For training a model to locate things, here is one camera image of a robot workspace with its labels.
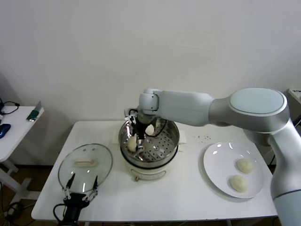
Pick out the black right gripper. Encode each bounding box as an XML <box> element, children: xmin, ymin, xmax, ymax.
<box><xmin>134</xmin><ymin>116</ymin><xmax>149</xmax><ymax>152</ymax></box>

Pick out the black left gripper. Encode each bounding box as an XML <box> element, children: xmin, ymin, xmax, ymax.
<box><xmin>62</xmin><ymin>173</ymin><xmax>98</xmax><ymax>222</ymax></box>

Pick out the white steamed baozi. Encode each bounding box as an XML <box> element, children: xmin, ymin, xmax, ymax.
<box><xmin>229</xmin><ymin>175</ymin><xmax>249</xmax><ymax>192</ymax></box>
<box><xmin>145</xmin><ymin>124</ymin><xmax>156</xmax><ymax>137</ymax></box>
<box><xmin>127</xmin><ymin>136</ymin><xmax>137</xmax><ymax>152</ymax></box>
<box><xmin>236</xmin><ymin>158</ymin><xmax>254</xmax><ymax>174</ymax></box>

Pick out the glass lid with cream handle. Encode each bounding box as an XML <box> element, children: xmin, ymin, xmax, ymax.
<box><xmin>58</xmin><ymin>143</ymin><xmax>113</xmax><ymax>193</ymax></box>

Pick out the perforated steel steamer basket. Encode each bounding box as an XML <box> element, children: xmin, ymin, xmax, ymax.
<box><xmin>113</xmin><ymin>113</ymin><xmax>188</xmax><ymax>167</ymax></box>

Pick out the cream electric cooker pot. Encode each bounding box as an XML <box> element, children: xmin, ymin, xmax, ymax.
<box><xmin>121</xmin><ymin>143</ymin><xmax>185</xmax><ymax>182</ymax></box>

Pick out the white round plate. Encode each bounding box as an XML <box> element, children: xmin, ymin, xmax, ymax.
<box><xmin>203</xmin><ymin>142</ymin><xmax>265</xmax><ymax>198</ymax></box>

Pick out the green and white package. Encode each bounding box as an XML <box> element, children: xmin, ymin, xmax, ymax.
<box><xmin>27</xmin><ymin>101</ymin><xmax>45</xmax><ymax>122</ymax></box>

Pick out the blue computer mouse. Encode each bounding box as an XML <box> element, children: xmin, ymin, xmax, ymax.
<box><xmin>0</xmin><ymin>123</ymin><xmax>12</xmax><ymax>139</ymax></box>

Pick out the white cabinet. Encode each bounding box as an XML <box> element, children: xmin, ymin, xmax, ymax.
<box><xmin>287</xmin><ymin>87</ymin><xmax>301</xmax><ymax>102</ymax></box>

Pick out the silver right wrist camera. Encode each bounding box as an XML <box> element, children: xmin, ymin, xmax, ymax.
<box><xmin>124</xmin><ymin>108</ymin><xmax>138</xmax><ymax>125</ymax></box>

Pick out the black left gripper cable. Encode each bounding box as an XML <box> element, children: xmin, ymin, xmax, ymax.
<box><xmin>53</xmin><ymin>203</ymin><xmax>66</xmax><ymax>221</ymax></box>

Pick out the tangled black cable bundle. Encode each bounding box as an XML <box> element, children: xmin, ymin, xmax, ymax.
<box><xmin>0</xmin><ymin>181</ymin><xmax>26</xmax><ymax>223</ymax></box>

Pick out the white wall shelf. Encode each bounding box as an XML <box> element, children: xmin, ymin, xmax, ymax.
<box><xmin>0</xmin><ymin>105</ymin><xmax>45</xmax><ymax>201</ymax></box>

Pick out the black cable with plug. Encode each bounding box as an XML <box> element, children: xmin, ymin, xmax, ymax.
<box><xmin>2</xmin><ymin>101</ymin><xmax>21</xmax><ymax>116</ymax></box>

